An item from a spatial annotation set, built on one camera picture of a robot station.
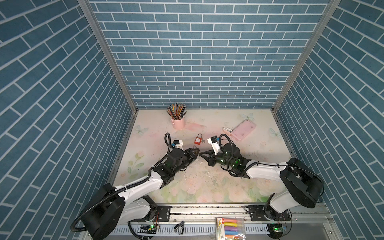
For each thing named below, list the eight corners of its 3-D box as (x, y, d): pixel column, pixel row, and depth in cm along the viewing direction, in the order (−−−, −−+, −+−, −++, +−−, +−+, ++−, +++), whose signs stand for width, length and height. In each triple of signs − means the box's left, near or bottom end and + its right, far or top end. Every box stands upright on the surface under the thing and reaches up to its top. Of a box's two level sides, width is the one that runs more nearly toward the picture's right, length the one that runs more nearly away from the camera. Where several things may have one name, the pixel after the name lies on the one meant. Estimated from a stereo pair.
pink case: (228, 134, 108) (229, 132, 106) (244, 119, 117) (244, 117, 115) (241, 143, 103) (242, 141, 101) (256, 127, 112) (257, 125, 110)
